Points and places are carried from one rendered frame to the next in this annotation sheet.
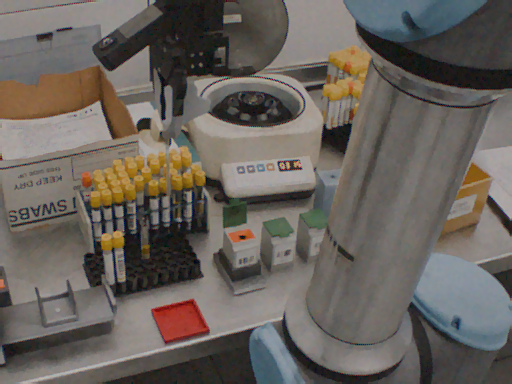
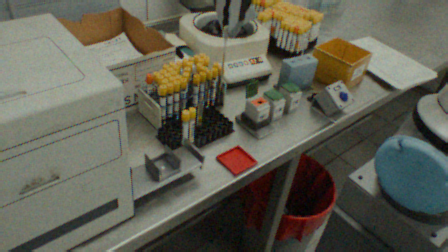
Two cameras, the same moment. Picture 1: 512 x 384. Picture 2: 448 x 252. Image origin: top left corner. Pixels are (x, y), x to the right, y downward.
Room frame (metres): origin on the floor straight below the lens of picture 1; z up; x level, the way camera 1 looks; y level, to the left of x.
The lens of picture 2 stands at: (0.20, 0.31, 1.46)
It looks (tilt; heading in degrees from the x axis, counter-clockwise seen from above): 38 degrees down; 335
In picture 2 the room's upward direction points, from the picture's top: 7 degrees clockwise
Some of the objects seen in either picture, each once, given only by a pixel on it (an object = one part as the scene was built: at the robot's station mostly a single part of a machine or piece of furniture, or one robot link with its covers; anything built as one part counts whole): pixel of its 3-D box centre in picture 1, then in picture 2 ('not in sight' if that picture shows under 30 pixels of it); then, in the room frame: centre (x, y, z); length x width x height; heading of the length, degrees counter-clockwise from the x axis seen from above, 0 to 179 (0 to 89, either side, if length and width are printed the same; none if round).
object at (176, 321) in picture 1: (180, 320); (236, 160); (0.73, 0.01, 0.88); 0.07 x 0.07 x 0.01; 19
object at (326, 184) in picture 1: (345, 199); (296, 75); (0.97, -0.27, 0.92); 0.10 x 0.07 x 0.10; 101
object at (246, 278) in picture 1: (239, 264); (255, 120); (0.84, -0.08, 0.89); 0.09 x 0.05 x 0.04; 20
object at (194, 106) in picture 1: (189, 109); (244, 16); (0.83, 0.00, 1.18); 0.06 x 0.03 x 0.09; 113
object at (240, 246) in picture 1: (240, 250); (256, 111); (0.84, -0.08, 0.92); 0.05 x 0.04 x 0.06; 20
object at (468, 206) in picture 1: (435, 189); (339, 64); (1.00, -0.44, 0.93); 0.13 x 0.13 x 0.10; 24
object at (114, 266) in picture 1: (140, 243); (197, 115); (0.85, 0.07, 0.93); 0.17 x 0.09 x 0.11; 109
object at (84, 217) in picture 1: (142, 210); (183, 96); (0.95, 0.08, 0.91); 0.20 x 0.10 x 0.07; 109
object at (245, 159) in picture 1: (253, 131); (226, 43); (1.17, -0.12, 0.94); 0.30 x 0.24 x 0.12; 10
